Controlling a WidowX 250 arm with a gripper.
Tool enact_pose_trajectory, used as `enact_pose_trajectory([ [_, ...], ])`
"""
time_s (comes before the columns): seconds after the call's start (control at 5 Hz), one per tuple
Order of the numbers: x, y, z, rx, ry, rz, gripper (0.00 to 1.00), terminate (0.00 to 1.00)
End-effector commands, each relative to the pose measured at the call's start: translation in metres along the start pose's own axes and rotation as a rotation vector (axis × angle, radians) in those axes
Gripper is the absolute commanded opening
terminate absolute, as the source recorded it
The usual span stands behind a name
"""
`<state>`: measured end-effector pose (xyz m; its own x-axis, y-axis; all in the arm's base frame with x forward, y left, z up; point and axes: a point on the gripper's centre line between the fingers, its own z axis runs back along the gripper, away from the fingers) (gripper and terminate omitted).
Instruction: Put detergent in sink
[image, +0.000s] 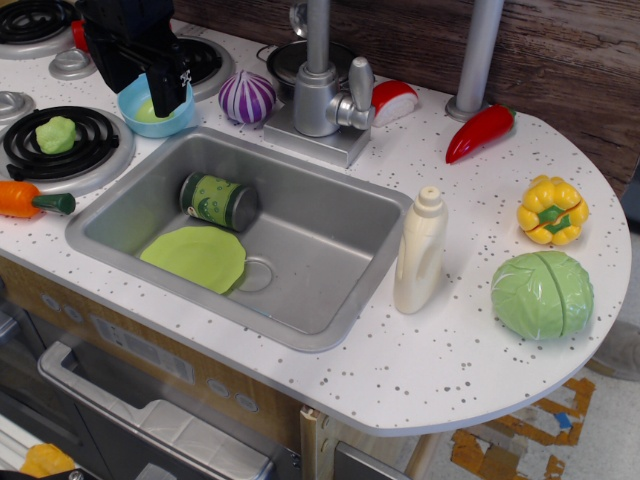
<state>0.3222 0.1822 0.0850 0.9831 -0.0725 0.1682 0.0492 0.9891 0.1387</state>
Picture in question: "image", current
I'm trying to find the rear right stove burner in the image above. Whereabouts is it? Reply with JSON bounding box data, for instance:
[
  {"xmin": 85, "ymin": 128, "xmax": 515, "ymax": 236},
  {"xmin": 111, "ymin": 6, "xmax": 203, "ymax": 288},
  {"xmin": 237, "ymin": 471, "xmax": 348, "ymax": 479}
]
[{"xmin": 178, "ymin": 36, "xmax": 236, "ymax": 102}]

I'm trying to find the yellow toy on floor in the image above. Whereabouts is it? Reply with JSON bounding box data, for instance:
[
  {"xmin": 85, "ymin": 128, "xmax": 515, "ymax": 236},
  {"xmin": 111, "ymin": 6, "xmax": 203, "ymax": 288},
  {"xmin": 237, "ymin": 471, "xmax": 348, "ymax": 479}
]
[{"xmin": 19, "ymin": 443, "xmax": 75, "ymax": 478}]

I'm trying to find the silver stove knob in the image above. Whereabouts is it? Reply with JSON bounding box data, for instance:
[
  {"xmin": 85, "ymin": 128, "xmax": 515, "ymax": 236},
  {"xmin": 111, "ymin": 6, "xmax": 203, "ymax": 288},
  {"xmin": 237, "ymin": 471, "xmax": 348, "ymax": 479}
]
[
  {"xmin": 48, "ymin": 48, "xmax": 97, "ymax": 81},
  {"xmin": 0, "ymin": 91, "xmax": 35, "ymax": 125}
]

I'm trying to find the orange toy carrot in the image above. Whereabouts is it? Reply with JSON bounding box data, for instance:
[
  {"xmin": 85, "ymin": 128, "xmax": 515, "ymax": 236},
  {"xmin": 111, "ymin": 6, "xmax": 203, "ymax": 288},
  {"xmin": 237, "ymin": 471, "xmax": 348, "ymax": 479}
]
[{"xmin": 0, "ymin": 181, "xmax": 76, "ymax": 218}]

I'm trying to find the grey support pole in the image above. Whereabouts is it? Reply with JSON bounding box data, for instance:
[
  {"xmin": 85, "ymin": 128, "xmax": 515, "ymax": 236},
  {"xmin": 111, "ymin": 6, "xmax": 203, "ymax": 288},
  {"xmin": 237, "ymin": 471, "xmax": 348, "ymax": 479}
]
[{"xmin": 446, "ymin": 0, "xmax": 504, "ymax": 122}]

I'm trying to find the red toy chili pepper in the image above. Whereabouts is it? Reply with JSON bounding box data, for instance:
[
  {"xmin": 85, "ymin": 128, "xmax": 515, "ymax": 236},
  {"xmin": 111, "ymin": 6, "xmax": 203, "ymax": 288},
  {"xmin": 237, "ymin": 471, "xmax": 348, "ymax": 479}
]
[{"xmin": 445, "ymin": 104, "xmax": 516, "ymax": 164}]

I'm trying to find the front left stove burner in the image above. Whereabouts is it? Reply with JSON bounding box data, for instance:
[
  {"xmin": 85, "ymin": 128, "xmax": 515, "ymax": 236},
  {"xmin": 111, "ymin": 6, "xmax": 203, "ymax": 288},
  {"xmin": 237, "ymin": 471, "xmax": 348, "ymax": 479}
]
[{"xmin": 1, "ymin": 106, "xmax": 135, "ymax": 196}]

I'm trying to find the green ball in bowl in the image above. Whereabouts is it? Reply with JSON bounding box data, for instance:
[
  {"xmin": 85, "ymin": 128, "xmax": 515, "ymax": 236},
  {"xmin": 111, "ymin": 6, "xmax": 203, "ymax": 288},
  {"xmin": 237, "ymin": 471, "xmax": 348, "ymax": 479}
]
[{"xmin": 134, "ymin": 98, "xmax": 174, "ymax": 123}]

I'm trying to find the green toy cabbage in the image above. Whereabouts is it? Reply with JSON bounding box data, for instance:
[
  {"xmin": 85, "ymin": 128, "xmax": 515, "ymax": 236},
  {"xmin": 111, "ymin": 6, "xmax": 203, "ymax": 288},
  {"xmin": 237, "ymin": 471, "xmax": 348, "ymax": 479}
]
[{"xmin": 491, "ymin": 251, "xmax": 594, "ymax": 340}]

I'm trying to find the silver oven door handle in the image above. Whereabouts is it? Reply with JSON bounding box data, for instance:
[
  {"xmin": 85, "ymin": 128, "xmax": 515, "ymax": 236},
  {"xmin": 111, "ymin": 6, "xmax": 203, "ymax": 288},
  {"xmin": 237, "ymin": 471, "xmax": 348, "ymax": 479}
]
[{"xmin": 38, "ymin": 341, "xmax": 275, "ymax": 479}]

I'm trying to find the light green toy lettuce piece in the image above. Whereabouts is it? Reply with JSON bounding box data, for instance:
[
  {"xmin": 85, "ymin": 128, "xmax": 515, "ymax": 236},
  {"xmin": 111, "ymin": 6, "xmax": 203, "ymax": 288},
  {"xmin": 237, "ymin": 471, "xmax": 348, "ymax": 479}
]
[{"xmin": 35, "ymin": 116, "xmax": 76, "ymax": 155}]

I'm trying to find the silver stove knob left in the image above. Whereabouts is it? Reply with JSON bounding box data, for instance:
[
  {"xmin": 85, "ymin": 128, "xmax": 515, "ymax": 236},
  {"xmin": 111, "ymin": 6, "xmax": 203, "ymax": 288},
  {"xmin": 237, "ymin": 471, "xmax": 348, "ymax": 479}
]
[{"xmin": 0, "ymin": 91, "xmax": 35, "ymax": 125}]

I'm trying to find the black toy pot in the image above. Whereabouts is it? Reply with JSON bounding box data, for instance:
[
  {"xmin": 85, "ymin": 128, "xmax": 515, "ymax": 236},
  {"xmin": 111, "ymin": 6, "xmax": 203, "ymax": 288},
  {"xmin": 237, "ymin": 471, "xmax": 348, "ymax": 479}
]
[{"xmin": 257, "ymin": 40, "xmax": 356, "ymax": 101}]

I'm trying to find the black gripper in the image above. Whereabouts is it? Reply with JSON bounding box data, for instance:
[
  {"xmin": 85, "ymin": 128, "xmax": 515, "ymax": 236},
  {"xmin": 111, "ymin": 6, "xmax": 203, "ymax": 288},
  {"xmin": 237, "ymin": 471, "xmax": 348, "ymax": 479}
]
[{"xmin": 81, "ymin": 1, "xmax": 191, "ymax": 118}]

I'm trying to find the purple toy onion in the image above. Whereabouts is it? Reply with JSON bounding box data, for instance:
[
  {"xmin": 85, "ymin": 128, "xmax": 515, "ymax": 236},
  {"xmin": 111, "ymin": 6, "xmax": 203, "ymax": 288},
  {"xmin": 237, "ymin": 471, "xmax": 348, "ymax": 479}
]
[{"xmin": 218, "ymin": 70, "xmax": 276, "ymax": 124}]

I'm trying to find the silver toy sink basin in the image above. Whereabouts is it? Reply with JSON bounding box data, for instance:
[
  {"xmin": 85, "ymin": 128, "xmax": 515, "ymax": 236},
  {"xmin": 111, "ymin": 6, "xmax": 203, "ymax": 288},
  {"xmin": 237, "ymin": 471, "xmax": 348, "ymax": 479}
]
[{"xmin": 66, "ymin": 127, "xmax": 411, "ymax": 352}]

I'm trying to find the green toy can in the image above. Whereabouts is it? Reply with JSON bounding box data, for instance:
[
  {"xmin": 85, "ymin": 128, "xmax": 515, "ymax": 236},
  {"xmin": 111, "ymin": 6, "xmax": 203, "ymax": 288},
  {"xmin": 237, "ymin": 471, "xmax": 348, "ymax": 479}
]
[{"xmin": 179, "ymin": 172, "xmax": 258, "ymax": 232}]

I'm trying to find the yellow toy bell pepper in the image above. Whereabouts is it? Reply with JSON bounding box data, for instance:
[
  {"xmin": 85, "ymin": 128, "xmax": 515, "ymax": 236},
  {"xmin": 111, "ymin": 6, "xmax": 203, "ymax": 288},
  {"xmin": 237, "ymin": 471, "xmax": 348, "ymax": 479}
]
[{"xmin": 516, "ymin": 175, "xmax": 590, "ymax": 246}]

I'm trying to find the red yellow ketchup bottle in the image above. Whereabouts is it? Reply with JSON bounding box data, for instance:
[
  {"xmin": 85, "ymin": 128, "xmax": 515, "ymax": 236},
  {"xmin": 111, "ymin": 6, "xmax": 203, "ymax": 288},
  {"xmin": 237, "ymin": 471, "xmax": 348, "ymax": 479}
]
[{"xmin": 71, "ymin": 20, "xmax": 89, "ymax": 53}]

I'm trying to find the silver toy faucet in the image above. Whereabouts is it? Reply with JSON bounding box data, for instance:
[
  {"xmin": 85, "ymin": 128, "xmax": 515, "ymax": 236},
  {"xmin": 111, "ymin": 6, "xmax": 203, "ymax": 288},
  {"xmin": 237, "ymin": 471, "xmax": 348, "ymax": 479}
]
[{"xmin": 264, "ymin": 1, "xmax": 375, "ymax": 168}]

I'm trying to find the blue toy bowl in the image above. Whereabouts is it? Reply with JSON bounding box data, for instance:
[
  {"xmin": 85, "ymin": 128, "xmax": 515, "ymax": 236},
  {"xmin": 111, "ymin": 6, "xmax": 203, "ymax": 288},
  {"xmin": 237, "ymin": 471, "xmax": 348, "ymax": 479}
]
[{"xmin": 117, "ymin": 74, "xmax": 195, "ymax": 138}]

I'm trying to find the red white toy sushi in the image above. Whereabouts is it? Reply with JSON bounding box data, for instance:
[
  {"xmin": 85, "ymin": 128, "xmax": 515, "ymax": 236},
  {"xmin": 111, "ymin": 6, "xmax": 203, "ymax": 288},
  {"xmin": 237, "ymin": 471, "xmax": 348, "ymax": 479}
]
[{"xmin": 372, "ymin": 80, "xmax": 419, "ymax": 127}]

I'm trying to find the rear left stove burner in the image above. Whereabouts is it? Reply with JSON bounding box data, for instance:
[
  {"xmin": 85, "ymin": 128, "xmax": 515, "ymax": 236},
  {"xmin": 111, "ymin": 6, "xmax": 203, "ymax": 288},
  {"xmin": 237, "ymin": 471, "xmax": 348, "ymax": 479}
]
[{"xmin": 1, "ymin": 0, "xmax": 81, "ymax": 60}]

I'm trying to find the cream detergent bottle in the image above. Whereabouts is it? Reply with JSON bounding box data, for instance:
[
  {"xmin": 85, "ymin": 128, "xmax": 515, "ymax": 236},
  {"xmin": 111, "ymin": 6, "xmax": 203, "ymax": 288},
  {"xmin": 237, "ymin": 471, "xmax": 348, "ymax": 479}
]
[{"xmin": 393, "ymin": 186, "xmax": 448, "ymax": 314}]

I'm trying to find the light green toy plate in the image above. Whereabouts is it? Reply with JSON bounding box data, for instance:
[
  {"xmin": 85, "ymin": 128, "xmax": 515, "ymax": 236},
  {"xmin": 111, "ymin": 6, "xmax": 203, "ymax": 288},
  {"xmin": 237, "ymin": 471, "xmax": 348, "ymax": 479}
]
[{"xmin": 140, "ymin": 226, "xmax": 246, "ymax": 294}]

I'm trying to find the stove burner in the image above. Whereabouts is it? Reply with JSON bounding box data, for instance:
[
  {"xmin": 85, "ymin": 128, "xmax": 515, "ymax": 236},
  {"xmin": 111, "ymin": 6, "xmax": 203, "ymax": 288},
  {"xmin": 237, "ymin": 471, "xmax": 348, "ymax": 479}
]
[
  {"xmin": 178, "ymin": 36, "xmax": 236, "ymax": 102},
  {"xmin": 1, "ymin": 0, "xmax": 81, "ymax": 60},
  {"xmin": 1, "ymin": 106, "xmax": 135, "ymax": 196}
]

